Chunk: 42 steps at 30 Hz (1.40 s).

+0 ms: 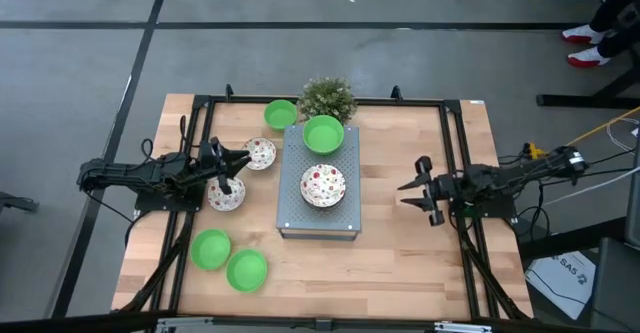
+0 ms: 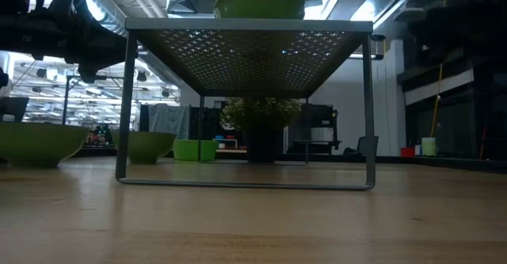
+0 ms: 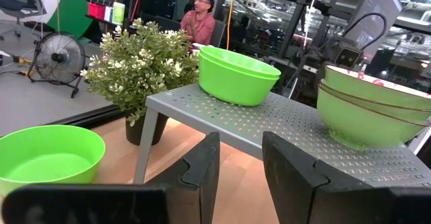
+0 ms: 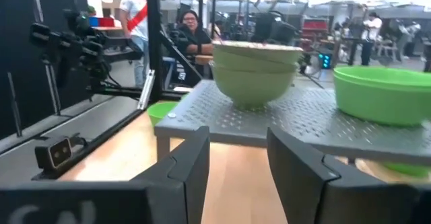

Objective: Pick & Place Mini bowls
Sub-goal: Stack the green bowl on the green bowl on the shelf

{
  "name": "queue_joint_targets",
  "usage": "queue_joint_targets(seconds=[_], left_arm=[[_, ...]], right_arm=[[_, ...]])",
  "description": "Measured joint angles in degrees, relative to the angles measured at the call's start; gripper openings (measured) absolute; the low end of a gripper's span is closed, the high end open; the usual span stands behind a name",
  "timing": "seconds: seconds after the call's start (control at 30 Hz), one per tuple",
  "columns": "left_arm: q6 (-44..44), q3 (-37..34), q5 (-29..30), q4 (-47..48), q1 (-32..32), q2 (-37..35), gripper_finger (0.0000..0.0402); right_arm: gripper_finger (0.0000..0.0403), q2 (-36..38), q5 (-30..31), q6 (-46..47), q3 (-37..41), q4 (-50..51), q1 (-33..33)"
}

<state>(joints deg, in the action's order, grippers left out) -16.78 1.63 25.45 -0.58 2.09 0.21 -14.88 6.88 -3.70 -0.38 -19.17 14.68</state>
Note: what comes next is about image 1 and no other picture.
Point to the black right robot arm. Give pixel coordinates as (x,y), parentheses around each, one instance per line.
(500,175)

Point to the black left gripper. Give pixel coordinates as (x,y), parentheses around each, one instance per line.
(212,165)

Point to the potted green artificial plant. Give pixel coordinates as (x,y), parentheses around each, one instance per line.
(327,98)

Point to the black metal bar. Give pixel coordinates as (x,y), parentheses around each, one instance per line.
(570,238)

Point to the person's shoe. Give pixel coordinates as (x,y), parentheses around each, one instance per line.
(582,34)
(587,57)

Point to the black aluminium table frame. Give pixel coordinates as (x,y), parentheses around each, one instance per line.
(425,102)

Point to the dark grey case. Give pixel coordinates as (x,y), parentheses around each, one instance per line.
(617,288)

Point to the white printed paper sheet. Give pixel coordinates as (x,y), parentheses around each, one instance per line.
(560,278)

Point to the silver bracket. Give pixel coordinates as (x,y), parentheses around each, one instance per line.
(182,324)
(462,327)

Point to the person's leg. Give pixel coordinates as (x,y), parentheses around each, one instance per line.
(617,23)

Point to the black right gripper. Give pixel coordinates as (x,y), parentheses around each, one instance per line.
(440,190)

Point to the grey perforated metal shelf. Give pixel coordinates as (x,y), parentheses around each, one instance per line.
(295,213)

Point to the black desk frame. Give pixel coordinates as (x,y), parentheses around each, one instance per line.
(575,101)

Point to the black stand foot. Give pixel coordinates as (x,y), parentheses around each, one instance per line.
(17,203)

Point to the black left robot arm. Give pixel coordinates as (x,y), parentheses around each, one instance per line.
(130,173)

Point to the floral print ceramic bowl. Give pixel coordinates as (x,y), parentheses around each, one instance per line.
(236,200)
(322,185)
(262,154)

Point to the green plastic mini bowl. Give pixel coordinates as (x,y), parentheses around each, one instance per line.
(280,115)
(210,249)
(323,135)
(246,271)

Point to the grey equipment panel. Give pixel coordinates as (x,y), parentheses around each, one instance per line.
(635,198)

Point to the black aluminium crossbar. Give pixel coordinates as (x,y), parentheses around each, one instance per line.
(75,323)

